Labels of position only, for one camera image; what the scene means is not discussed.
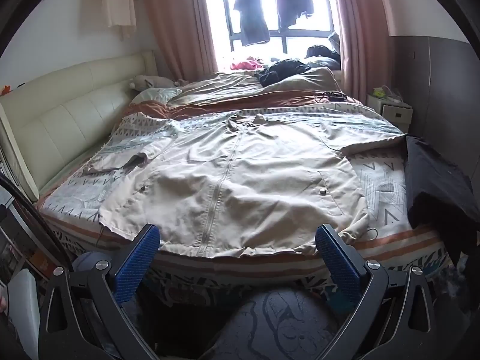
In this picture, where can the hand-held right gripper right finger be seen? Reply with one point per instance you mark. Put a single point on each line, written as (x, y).
(337, 270)

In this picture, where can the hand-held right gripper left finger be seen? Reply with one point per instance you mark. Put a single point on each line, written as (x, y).
(137, 266)

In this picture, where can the beige zip jacket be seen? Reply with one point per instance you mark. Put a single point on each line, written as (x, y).
(240, 195)

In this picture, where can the pink clothes pile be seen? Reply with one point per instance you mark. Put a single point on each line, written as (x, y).
(245, 63)

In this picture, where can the hanging dark clothes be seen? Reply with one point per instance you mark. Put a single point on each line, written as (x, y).
(285, 39)

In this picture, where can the person's patterned trouser leg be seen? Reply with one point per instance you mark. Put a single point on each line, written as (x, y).
(285, 326)

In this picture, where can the patterned zigzag blanket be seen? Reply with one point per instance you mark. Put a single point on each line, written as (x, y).
(382, 187)

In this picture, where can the printed bed sheet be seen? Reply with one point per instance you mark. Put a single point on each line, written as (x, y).
(232, 281)

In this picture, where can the dark cloth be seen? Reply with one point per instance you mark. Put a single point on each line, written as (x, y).
(438, 180)

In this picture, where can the cream padded headboard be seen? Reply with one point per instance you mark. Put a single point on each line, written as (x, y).
(67, 120)

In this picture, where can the white nightstand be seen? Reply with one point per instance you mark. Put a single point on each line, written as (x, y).
(395, 114)

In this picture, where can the cream side cushion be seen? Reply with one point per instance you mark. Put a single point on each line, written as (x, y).
(11, 150)

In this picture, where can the pale green pillow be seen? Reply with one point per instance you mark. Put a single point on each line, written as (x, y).
(157, 95)

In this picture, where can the green packet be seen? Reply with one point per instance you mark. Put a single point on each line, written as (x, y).
(377, 91)

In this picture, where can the grey plush toy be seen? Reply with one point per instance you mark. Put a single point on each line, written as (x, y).
(150, 81)

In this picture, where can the black crumpled garment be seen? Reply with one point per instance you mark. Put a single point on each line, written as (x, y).
(281, 71)

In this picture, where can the dark cushion pile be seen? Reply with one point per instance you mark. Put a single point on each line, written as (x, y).
(322, 54)

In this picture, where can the small orange toy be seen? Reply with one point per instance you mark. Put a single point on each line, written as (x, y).
(5, 89)

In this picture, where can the pink curtain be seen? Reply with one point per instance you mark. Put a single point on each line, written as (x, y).
(356, 26)
(176, 26)

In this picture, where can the cream cloth cover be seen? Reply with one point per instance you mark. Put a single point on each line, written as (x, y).
(120, 3)

